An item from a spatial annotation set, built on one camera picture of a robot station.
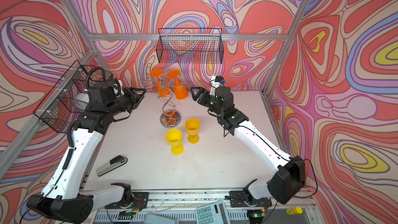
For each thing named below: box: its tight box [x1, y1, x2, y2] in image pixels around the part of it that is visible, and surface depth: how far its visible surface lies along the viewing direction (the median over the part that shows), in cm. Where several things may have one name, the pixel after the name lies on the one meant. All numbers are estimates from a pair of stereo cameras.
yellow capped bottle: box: [286, 206, 304, 216], surface depth 66 cm
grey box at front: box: [143, 212, 180, 224], surface depth 66 cm
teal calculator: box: [194, 200, 232, 224], surface depth 70 cm
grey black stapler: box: [95, 155, 129, 177], surface depth 84 cm
